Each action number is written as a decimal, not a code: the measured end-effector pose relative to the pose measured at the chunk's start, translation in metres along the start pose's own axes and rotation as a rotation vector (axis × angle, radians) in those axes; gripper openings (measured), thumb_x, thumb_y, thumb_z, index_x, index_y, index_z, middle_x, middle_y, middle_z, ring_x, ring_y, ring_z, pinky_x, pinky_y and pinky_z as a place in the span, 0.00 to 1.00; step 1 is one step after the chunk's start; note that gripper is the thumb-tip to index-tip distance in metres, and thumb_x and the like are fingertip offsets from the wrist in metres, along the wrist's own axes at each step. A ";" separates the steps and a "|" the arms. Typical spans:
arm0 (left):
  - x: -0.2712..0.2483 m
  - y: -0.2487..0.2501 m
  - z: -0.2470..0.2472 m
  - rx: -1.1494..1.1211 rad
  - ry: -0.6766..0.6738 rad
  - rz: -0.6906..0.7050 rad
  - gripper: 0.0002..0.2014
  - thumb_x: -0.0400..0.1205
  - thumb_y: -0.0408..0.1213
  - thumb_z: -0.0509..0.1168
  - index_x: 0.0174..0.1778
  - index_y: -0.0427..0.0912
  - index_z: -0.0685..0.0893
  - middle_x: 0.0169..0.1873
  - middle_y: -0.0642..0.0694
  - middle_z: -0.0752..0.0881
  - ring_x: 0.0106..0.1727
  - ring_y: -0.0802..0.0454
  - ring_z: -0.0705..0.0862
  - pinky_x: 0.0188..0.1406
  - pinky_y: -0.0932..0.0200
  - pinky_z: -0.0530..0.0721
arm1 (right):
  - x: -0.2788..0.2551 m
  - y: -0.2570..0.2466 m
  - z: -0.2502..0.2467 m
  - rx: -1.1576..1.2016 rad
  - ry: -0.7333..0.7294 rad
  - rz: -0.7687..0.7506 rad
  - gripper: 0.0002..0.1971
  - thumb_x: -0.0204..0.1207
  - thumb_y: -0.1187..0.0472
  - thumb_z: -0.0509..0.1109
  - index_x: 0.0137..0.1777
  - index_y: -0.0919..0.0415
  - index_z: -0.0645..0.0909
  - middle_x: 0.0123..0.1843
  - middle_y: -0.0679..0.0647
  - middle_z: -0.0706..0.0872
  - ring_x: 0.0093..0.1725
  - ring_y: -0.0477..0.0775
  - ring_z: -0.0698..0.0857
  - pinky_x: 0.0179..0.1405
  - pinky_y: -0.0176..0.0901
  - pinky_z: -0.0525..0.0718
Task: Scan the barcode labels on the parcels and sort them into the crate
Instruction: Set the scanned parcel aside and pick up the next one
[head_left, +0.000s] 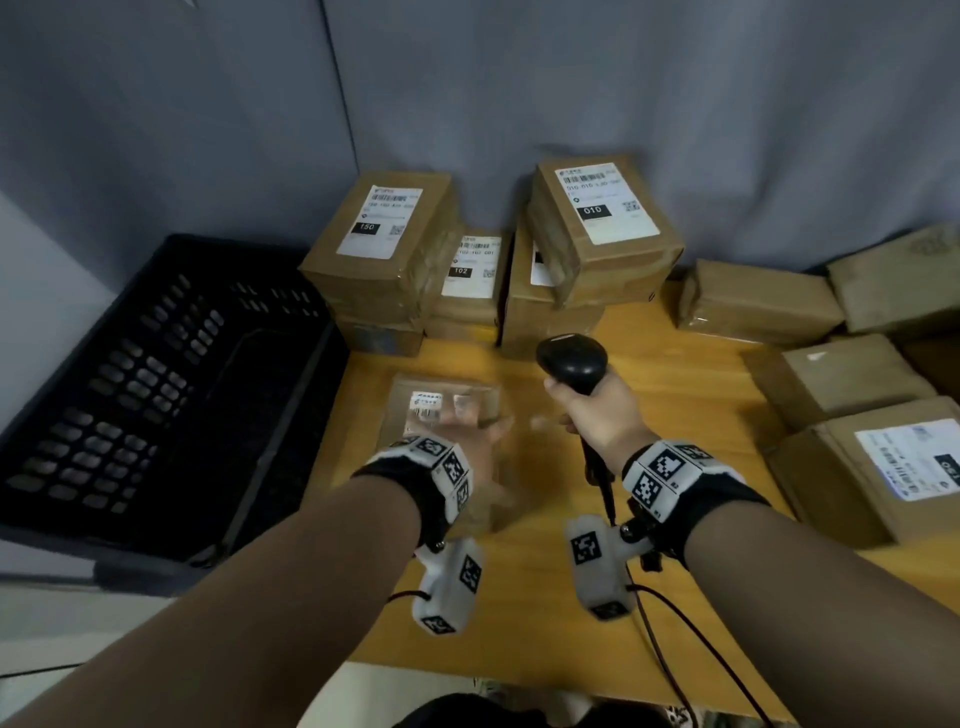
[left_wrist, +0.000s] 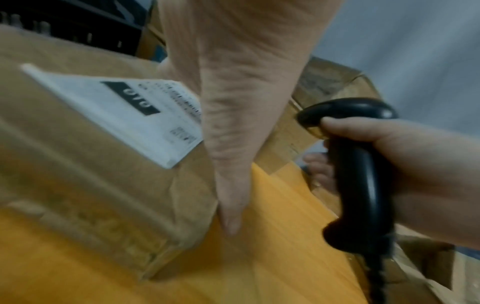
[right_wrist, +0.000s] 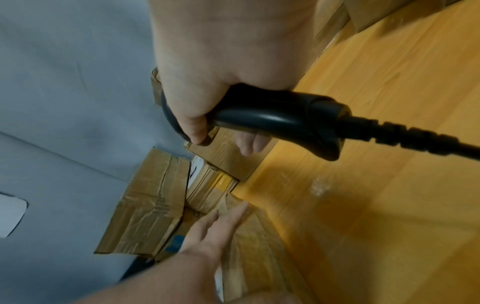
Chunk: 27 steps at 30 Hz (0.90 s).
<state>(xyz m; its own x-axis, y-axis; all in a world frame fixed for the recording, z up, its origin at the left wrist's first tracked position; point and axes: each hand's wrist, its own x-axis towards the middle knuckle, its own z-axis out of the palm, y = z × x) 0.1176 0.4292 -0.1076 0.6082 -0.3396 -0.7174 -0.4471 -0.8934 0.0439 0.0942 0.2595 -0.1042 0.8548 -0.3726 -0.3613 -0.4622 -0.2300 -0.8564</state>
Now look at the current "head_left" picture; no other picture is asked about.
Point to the person's right hand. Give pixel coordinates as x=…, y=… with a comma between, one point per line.
x=607, y=420

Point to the person's left hand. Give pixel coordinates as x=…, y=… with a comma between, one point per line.
x=480, y=450

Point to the black barcode scanner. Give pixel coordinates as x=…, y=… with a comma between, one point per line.
x=570, y=360

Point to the yellow taped labelled cardboard box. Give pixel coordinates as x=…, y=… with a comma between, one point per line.
x=469, y=259

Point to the pile of unsorted cardboard parcels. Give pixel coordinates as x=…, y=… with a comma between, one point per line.
x=757, y=300

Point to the black plastic crate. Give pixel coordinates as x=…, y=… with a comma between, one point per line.
x=112, y=390

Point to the person's right forearm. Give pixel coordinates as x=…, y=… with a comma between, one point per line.
x=840, y=615

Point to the person's left forearm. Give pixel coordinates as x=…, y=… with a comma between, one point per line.
x=225, y=622

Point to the person's black garment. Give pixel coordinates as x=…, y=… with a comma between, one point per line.
x=465, y=712

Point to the black wristband with marker tags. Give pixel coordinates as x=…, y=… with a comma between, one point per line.
x=405, y=480
x=712, y=510

